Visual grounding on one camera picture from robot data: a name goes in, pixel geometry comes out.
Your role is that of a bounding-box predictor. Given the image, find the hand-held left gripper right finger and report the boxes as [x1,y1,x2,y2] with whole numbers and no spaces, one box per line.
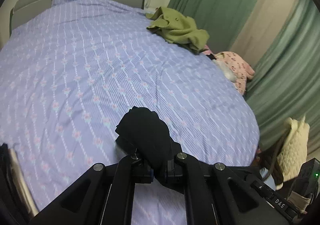
[164,151,292,225]

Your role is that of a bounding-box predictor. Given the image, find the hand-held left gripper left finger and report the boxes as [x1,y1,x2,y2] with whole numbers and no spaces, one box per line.
[27,152,154,225]

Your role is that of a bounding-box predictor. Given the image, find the black pants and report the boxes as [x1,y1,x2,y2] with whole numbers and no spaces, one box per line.
[115,106,186,194]

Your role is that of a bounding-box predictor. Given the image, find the cream quilted bag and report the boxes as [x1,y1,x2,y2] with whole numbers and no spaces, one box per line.
[274,114,311,188]

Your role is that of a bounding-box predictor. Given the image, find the green curtain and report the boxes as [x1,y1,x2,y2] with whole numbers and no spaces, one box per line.
[244,0,320,162]
[167,0,273,52]

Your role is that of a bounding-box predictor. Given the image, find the purple floral bed sheet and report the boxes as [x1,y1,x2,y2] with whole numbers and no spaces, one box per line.
[0,0,261,225]

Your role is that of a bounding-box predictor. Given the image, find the white cloth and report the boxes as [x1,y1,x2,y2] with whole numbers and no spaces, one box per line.
[215,61,237,82]

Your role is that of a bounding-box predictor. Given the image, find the folded white garment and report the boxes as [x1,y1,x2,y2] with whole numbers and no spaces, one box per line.
[7,147,40,217]

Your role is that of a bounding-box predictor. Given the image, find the pink printed garment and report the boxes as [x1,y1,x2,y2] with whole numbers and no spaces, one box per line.
[202,49,255,95]

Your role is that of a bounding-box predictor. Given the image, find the olive green garment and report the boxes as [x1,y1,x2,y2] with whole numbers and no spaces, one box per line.
[146,7,210,55]

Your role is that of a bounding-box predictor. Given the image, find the beige curtain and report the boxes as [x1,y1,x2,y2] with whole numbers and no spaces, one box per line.
[229,0,308,68]

